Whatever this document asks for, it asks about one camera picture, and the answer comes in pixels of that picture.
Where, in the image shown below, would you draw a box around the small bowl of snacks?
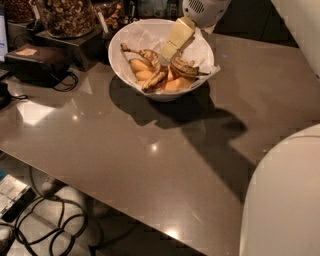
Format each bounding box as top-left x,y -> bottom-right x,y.
93,0 -> 123,33

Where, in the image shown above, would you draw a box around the dark metal jar stand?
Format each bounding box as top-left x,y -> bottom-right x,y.
36,25 -> 107,71

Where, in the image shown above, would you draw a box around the black cables on floor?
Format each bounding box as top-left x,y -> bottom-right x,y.
0,166 -> 141,256

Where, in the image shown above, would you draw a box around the monitor edge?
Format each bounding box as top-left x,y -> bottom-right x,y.
0,4 -> 9,63

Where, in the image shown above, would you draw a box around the white ceramic bowl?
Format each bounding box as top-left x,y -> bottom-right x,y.
108,19 -> 220,102

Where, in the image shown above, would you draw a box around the white box on floor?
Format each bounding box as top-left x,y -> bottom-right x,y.
0,175 -> 30,222

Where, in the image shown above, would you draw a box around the glass jar of nuts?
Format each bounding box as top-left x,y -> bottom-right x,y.
35,0 -> 96,39

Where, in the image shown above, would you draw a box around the short spotted brown banana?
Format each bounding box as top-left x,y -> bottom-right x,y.
170,57 -> 206,79

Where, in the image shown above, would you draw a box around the black box with label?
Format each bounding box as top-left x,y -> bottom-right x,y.
5,44 -> 70,88

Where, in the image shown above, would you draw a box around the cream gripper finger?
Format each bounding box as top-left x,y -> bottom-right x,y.
158,16 -> 196,66

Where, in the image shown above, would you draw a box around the long spotted brown banana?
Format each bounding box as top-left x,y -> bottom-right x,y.
120,43 -> 168,93

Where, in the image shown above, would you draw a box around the yellow bananas under pile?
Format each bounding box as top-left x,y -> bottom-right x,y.
129,58 -> 194,93

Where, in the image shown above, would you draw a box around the black round object left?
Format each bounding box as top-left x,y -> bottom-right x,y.
0,82 -> 11,109

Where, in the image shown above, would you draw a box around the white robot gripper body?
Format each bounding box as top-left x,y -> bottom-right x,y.
182,0 -> 231,28

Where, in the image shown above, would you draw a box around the black cable on table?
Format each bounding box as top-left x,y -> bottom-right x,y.
51,70 -> 80,93

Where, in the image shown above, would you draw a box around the dark jar of nuts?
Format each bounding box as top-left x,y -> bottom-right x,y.
0,0 -> 35,23

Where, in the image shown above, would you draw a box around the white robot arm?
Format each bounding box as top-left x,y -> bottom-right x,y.
239,0 -> 320,256

